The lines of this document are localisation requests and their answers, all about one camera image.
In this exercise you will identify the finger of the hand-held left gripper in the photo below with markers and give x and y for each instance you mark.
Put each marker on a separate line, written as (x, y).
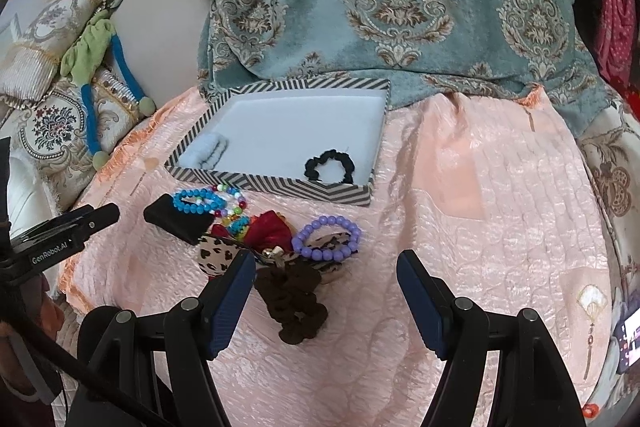
(177, 219)
(85, 222)

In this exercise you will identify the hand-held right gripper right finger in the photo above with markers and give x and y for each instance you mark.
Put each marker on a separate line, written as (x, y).
(420, 307)

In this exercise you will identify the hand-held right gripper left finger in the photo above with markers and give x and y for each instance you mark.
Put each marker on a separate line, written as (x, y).
(232, 302)

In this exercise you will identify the leopard print scrunchie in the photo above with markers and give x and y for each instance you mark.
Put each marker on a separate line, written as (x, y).
(212, 254)

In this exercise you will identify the brown scrunchie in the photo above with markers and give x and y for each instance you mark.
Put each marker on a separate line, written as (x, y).
(290, 297)

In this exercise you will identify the red satin hair bow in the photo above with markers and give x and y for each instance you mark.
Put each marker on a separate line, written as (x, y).
(267, 229)

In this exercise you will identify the black white striped box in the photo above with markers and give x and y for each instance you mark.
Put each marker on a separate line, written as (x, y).
(280, 132)

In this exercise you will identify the person's left hand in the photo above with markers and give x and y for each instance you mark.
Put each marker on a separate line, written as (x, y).
(52, 314)

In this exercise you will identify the white cloth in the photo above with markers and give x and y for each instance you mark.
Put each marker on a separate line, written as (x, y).
(25, 197)

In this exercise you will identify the light blue fluffy hair band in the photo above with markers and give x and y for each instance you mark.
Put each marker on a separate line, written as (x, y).
(197, 154)

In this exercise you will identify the beige floral cushion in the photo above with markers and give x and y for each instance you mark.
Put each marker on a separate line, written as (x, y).
(55, 127)

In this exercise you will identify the pink quilted bedspread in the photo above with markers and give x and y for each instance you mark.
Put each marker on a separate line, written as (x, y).
(475, 217)

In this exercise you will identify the black scrunchie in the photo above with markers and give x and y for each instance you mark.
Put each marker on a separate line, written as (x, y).
(312, 169)

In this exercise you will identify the smartphone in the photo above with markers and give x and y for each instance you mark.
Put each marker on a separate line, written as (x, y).
(631, 342)

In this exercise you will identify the beige floral sheet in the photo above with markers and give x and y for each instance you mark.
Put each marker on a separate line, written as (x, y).
(615, 177)

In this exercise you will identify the red dotted cloth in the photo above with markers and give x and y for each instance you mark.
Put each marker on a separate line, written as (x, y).
(617, 22)

